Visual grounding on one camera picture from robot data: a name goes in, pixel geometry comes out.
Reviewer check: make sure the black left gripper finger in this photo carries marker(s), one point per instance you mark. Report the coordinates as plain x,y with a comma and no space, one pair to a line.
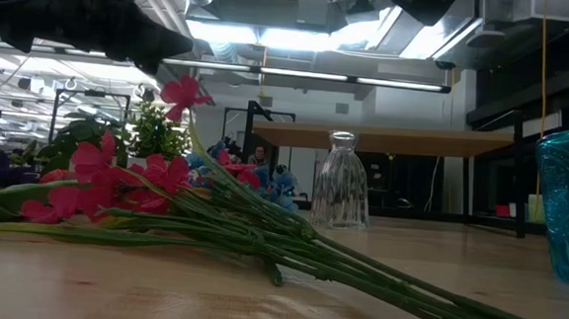
150,67
153,42

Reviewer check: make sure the pink artificial flower bunch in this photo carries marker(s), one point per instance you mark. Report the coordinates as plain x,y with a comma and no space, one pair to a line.
94,160

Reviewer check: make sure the blue artificial flower bunch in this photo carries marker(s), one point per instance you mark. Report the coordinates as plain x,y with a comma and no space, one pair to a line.
277,191

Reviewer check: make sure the clear ribbed glass vase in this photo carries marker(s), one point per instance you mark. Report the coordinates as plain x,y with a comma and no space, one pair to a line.
340,192

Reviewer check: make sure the wooden shelf with black legs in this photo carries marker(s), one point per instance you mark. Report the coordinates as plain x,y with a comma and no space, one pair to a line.
414,140

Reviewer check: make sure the small-leaf plant in white pot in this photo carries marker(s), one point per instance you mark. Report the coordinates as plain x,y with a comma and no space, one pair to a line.
157,132

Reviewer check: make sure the broad-leaf plant in white pot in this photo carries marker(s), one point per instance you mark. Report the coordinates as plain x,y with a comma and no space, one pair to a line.
83,132

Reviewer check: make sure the white ceiling air unit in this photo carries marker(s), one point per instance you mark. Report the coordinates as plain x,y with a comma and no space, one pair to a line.
531,7

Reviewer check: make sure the long ceiling light bar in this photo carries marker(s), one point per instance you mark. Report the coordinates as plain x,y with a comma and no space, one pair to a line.
299,74

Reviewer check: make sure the person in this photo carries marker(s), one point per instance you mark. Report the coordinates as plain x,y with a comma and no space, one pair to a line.
259,155

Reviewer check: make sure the small red box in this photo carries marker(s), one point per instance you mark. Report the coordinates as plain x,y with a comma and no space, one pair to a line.
502,211

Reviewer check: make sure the pale green container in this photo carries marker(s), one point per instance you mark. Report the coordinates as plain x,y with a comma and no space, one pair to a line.
536,209

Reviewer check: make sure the black ceiling camera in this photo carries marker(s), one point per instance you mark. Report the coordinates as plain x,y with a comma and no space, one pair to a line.
445,65

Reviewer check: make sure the black aluminium table frame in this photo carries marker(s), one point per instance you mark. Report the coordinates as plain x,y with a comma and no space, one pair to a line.
410,214

